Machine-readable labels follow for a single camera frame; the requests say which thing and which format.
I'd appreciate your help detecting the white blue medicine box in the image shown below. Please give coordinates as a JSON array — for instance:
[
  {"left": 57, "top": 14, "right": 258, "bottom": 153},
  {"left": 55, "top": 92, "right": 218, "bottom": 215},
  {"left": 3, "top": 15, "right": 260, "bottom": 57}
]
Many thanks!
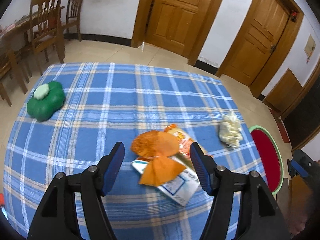
[{"left": 131, "top": 155, "right": 202, "bottom": 207}]

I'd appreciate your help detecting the orange snack bag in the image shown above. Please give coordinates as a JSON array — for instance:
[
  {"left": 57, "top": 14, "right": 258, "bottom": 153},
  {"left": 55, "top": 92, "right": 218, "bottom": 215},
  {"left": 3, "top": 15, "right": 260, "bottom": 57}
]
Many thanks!
[{"left": 164, "top": 124, "right": 195, "bottom": 165}]

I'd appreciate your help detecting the orange wrapper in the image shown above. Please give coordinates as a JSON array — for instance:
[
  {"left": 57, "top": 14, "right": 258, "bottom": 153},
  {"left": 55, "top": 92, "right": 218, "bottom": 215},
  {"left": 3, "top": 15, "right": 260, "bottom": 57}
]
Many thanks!
[{"left": 131, "top": 130, "right": 185, "bottom": 187}]

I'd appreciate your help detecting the red door mat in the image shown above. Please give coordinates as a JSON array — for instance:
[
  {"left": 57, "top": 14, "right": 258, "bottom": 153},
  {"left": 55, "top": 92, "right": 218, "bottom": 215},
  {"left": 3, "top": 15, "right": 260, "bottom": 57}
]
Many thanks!
[{"left": 269, "top": 109, "right": 290, "bottom": 143}]

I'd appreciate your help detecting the small wooden cabinet door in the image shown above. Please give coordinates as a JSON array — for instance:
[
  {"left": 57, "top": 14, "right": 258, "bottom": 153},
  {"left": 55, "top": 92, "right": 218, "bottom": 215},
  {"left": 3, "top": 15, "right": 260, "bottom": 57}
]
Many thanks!
[{"left": 263, "top": 69, "right": 303, "bottom": 113}]

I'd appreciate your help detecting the blue plaid tablecloth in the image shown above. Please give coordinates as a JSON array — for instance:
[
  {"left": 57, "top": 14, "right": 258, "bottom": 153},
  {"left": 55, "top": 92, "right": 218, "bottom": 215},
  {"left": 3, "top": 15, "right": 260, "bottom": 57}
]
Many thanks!
[{"left": 3, "top": 63, "right": 264, "bottom": 239}]

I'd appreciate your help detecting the green flower-shaped container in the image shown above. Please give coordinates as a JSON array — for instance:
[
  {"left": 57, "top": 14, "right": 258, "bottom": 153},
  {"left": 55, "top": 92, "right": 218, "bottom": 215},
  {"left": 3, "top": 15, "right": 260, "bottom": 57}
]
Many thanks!
[{"left": 27, "top": 81, "right": 66, "bottom": 122}]

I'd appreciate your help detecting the right wooden door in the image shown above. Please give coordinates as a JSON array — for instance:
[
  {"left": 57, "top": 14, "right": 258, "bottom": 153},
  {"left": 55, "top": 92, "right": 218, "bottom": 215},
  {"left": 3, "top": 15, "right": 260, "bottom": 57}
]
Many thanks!
[{"left": 225, "top": 0, "right": 290, "bottom": 87}]

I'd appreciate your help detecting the front wooden chair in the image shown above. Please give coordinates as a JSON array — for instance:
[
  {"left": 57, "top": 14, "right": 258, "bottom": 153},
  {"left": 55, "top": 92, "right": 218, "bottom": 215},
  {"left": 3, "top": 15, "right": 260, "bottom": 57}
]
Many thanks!
[{"left": 0, "top": 54, "right": 12, "bottom": 107}]

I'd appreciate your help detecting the wooden chair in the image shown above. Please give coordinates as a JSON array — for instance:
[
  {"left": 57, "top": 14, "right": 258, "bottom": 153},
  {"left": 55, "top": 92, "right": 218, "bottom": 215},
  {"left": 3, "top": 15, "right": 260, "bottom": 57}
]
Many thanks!
[
  {"left": 29, "top": 0, "right": 65, "bottom": 74},
  {"left": 62, "top": 0, "right": 83, "bottom": 42},
  {"left": 0, "top": 54, "right": 12, "bottom": 107}
]

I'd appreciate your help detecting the near wooden chair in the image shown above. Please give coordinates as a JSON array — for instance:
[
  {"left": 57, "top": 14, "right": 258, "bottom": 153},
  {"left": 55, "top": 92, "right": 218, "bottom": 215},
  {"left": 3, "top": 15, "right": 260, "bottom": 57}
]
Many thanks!
[{"left": 29, "top": 0, "right": 65, "bottom": 74}]

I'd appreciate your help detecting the left wooden door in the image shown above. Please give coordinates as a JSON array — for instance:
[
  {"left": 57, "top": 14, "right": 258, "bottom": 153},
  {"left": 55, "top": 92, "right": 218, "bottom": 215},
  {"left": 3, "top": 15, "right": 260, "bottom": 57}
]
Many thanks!
[{"left": 146, "top": 0, "right": 212, "bottom": 58}]

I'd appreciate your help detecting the wooden dining table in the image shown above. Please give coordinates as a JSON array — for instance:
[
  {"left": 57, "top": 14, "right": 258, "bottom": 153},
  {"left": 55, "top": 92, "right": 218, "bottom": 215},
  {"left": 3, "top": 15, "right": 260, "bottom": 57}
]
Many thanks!
[{"left": 0, "top": 4, "right": 66, "bottom": 94}]

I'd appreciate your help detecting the far wooden chair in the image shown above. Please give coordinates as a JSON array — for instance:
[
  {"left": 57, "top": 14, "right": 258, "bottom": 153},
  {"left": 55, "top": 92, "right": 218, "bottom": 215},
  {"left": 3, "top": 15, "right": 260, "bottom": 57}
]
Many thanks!
[{"left": 62, "top": 0, "right": 83, "bottom": 42}]

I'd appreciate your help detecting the wall electrical panel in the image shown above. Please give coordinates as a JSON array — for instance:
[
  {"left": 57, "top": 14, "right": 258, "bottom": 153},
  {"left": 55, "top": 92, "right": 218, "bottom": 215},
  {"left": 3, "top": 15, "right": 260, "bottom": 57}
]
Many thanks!
[{"left": 304, "top": 35, "right": 316, "bottom": 60}]

